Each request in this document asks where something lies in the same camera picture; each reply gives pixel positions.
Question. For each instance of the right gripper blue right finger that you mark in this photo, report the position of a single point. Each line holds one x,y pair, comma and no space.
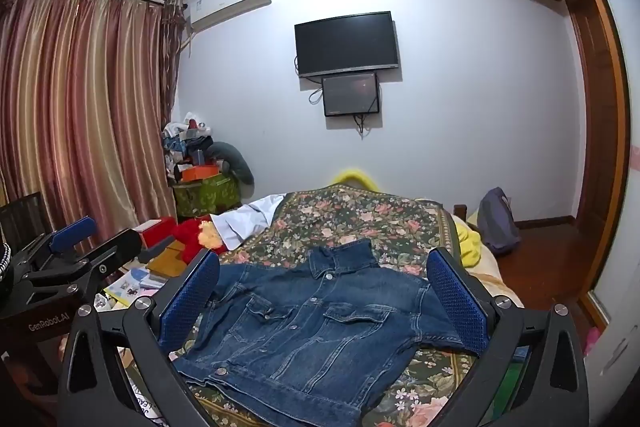
474,313

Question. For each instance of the grey green pillow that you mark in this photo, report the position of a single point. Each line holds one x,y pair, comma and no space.
233,160

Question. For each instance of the wooden wardrobe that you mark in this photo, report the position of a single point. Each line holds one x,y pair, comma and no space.
604,145

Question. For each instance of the red plush toy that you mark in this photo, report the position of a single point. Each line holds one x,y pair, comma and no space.
197,234

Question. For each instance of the white light blue shirt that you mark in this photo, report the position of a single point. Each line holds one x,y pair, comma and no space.
236,226

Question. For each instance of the brown cardboard box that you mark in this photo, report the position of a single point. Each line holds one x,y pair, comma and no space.
169,262

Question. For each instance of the striped red gold curtain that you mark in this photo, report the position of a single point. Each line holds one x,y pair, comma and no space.
87,88

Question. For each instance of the yellow blanket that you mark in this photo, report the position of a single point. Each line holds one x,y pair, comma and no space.
469,239

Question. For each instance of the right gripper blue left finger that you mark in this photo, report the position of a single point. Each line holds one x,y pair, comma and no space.
166,318

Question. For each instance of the small black wall monitor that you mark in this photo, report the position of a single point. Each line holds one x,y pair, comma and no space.
351,95

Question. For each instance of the purple grey backpack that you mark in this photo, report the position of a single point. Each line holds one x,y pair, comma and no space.
496,224

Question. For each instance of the blue denim jacket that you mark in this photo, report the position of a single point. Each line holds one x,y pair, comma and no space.
318,344

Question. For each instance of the red box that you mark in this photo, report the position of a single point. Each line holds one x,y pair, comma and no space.
155,231

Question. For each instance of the black wall television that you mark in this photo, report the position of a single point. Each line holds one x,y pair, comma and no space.
347,43

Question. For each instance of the green floral storage box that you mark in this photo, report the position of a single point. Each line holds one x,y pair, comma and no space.
209,196

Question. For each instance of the pile of clutter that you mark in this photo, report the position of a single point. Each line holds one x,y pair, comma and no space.
185,143

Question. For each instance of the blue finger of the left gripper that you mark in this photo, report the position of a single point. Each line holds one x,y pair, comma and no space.
108,258
67,238

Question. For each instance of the orange box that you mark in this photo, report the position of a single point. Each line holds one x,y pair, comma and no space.
197,173

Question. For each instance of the floral bedspread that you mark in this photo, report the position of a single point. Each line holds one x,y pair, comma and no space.
401,232

